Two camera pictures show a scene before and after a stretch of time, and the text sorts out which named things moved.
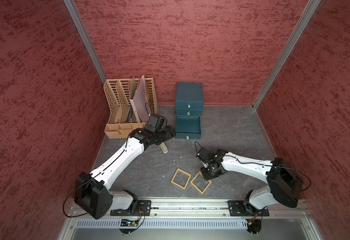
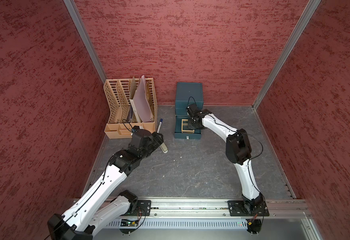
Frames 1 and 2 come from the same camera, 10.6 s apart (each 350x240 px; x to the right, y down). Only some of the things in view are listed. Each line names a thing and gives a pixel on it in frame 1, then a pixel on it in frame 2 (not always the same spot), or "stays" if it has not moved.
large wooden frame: (187, 181) to (186, 131)
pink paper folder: (141, 99) stays
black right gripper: (207, 177) to (191, 120)
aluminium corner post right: (307, 13) stays
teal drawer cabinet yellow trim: (189, 106) stays
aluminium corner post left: (84, 40) stays
